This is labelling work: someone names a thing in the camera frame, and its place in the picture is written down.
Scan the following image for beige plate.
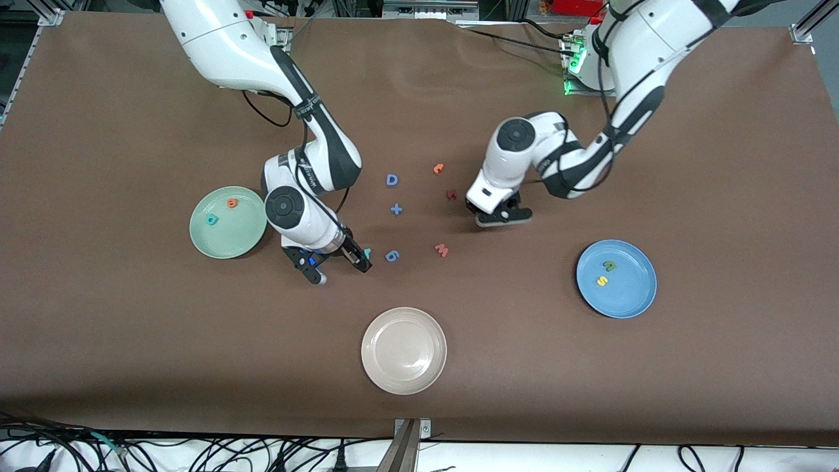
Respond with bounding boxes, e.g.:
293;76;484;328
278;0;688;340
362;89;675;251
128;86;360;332
361;307;448;396

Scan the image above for light green plate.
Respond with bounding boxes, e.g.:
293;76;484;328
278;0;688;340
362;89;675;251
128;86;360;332
189;186;269;260

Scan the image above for blue plate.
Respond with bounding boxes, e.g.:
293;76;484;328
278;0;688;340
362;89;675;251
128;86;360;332
576;239;658;320

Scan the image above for brown table cover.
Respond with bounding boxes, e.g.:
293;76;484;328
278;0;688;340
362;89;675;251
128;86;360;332
0;12;839;448

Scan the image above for grey power strip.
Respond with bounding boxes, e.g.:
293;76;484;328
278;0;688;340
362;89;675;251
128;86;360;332
382;0;480;20

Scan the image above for red box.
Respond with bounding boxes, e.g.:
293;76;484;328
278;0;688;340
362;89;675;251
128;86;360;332
549;0;607;17

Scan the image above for black base cable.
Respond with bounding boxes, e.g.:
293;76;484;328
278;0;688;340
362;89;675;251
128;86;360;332
456;25;577;58
518;18;577;41

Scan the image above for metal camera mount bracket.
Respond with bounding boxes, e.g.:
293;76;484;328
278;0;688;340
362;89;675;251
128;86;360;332
377;418;432;472

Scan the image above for teal floor cable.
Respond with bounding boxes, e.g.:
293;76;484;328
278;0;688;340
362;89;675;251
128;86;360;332
88;431;128;457

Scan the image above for tangled black floor cables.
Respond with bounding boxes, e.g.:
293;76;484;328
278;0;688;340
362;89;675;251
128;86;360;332
0;412;394;472

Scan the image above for aluminium frame profile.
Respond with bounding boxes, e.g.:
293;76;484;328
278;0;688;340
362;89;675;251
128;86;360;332
0;7;66;128
790;0;839;44

